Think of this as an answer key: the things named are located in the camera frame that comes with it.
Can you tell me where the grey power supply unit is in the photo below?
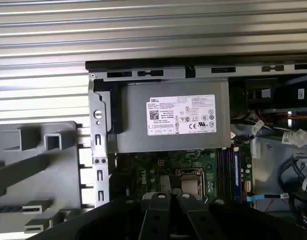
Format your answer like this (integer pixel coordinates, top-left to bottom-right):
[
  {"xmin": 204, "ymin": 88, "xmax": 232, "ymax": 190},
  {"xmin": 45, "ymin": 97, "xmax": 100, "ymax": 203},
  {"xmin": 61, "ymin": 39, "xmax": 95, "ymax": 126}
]
[{"xmin": 107, "ymin": 76, "xmax": 232, "ymax": 154}]

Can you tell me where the green motherboard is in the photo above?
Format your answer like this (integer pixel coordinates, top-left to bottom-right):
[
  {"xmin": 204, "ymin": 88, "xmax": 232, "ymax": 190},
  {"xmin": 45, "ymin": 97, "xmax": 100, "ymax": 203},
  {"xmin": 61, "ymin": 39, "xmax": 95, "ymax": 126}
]
[{"xmin": 115, "ymin": 147, "xmax": 254, "ymax": 210}]

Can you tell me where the installed RAM stick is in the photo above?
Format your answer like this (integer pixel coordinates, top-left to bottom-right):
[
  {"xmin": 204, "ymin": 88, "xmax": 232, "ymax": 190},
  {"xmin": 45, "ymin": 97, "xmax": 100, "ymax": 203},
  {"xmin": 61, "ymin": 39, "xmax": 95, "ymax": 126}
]
[{"xmin": 233, "ymin": 152, "xmax": 242, "ymax": 204}]

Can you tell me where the orange power wire bundle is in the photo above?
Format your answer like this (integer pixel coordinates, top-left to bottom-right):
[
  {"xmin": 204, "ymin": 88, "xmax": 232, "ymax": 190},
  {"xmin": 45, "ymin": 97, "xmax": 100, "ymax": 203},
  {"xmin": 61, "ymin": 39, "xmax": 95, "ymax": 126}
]
[{"xmin": 230, "ymin": 109, "xmax": 307, "ymax": 131}]

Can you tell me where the white cable connector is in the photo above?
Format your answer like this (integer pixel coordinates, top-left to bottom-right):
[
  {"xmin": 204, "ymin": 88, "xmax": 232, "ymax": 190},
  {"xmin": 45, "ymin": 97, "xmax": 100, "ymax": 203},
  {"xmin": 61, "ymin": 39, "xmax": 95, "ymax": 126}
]
[{"xmin": 282, "ymin": 129, "xmax": 307, "ymax": 151}]

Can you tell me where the black open PC case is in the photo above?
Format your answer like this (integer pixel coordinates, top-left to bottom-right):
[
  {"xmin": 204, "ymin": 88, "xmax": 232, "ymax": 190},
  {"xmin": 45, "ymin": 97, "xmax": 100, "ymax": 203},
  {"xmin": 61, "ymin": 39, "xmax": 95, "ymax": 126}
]
[{"xmin": 84, "ymin": 59, "xmax": 307, "ymax": 222}]

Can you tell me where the grey data cable bundle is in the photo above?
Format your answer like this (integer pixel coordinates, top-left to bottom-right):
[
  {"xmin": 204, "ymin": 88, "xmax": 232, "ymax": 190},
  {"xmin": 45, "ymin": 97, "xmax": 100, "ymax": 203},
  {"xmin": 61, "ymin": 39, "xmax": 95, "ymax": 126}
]
[{"xmin": 277, "ymin": 153, "xmax": 307, "ymax": 201}]

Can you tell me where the metal CPU socket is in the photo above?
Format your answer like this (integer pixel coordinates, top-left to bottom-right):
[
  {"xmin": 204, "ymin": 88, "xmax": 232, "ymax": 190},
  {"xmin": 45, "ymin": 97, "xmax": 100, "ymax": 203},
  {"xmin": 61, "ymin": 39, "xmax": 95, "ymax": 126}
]
[{"xmin": 175, "ymin": 167, "xmax": 207, "ymax": 201}]

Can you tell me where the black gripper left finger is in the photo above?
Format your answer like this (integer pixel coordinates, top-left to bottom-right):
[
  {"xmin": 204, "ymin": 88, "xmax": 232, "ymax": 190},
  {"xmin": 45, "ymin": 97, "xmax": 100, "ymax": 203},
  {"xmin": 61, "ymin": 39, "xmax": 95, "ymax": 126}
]
[{"xmin": 28, "ymin": 191, "xmax": 172, "ymax": 240}]

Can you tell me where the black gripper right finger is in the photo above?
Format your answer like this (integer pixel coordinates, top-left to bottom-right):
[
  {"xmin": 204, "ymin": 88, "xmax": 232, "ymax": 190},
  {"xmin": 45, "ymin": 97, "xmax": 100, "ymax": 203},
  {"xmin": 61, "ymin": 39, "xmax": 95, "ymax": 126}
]
[{"xmin": 175, "ymin": 192, "xmax": 307, "ymax": 240}]

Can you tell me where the grey plastic parts rack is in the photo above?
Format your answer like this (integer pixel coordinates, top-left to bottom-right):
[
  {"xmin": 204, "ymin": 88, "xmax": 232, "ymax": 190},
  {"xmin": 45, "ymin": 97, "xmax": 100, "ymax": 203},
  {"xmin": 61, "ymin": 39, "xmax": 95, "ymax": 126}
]
[{"xmin": 0, "ymin": 120, "xmax": 82, "ymax": 240}]

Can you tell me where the silver CPU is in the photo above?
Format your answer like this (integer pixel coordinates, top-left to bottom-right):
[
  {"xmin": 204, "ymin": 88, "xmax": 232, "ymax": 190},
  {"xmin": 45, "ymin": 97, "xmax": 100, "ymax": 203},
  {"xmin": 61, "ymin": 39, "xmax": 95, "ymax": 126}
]
[{"xmin": 180, "ymin": 178, "xmax": 198, "ymax": 195}]

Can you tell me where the blue data cable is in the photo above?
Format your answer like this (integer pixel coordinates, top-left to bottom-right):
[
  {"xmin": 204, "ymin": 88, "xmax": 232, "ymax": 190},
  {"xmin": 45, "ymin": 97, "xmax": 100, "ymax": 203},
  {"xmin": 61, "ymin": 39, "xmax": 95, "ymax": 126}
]
[{"xmin": 246, "ymin": 193, "xmax": 291, "ymax": 204}]

